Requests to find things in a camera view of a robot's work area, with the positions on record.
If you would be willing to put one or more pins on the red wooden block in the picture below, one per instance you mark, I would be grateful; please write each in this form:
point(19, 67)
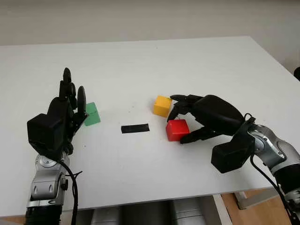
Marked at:
point(175, 131)

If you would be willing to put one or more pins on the grey table frame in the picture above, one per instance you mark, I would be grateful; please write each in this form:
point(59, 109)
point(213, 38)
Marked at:
point(242, 201)

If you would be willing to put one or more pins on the yellow wooden block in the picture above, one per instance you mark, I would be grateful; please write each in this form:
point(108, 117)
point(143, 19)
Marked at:
point(161, 106)

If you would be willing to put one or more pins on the black rounded background object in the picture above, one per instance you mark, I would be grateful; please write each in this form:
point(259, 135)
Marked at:
point(297, 73)

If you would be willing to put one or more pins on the green wooden block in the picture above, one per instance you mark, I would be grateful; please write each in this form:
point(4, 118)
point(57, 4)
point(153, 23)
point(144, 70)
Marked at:
point(92, 116)

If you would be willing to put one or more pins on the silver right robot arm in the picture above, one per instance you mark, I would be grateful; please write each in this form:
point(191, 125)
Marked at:
point(274, 150)

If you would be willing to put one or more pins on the black three-fingered left robot hand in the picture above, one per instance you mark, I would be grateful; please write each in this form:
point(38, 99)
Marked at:
point(62, 105)

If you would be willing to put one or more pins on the grey right robot thigh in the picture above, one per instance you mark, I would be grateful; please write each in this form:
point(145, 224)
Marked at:
point(187, 213)

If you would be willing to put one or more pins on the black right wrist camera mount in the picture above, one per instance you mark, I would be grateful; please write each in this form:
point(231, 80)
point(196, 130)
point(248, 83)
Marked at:
point(229, 154)

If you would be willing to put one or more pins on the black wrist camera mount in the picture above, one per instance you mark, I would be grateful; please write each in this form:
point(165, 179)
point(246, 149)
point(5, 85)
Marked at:
point(229, 154)
point(44, 133)

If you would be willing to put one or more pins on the black three-fingered right robot hand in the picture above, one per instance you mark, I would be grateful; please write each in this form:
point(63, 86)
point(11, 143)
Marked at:
point(215, 112)

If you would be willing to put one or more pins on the black tape strip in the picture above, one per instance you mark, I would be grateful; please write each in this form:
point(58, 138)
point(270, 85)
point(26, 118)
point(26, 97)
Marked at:
point(135, 129)

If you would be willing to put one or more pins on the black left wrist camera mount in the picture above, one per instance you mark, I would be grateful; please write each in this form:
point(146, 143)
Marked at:
point(44, 133)

